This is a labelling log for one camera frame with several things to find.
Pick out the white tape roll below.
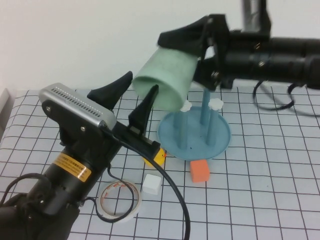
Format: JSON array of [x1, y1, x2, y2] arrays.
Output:
[[100, 179, 143, 223]]

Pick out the grid pattern tablecloth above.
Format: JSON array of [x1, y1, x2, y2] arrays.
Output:
[[0, 86, 320, 240]]

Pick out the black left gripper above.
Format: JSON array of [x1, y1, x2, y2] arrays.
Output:
[[59, 71, 161, 166]]

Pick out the yellow rubber duck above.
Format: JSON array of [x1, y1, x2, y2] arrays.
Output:
[[143, 147, 168, 168]]

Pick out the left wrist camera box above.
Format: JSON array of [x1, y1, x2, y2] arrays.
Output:
[[38, 82, 117, 131]]

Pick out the light green plastic cup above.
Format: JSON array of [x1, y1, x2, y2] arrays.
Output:
[[131, 47, 198, 113]]

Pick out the orange foam cube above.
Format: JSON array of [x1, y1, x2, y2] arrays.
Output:
[[189, 159, 210, 184]]

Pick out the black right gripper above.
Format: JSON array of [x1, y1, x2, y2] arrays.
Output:
[[157, 14, 235, 91]]

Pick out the thin black cable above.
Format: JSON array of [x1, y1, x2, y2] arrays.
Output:
[[79, 163, 136, 223], [0, 172, 48, 208]]

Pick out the blue cup stand white caps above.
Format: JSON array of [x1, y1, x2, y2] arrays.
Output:
[[157, 88, 232, 161]]

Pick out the white foam cube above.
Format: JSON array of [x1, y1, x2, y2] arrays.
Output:
[[142, 173, 162, 196]]

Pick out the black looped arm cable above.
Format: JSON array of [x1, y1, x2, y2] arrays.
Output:
[[251, 79, 310, 116]]

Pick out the white ledge beside table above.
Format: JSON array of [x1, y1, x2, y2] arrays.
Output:
[[0, 87, 12, 111]]

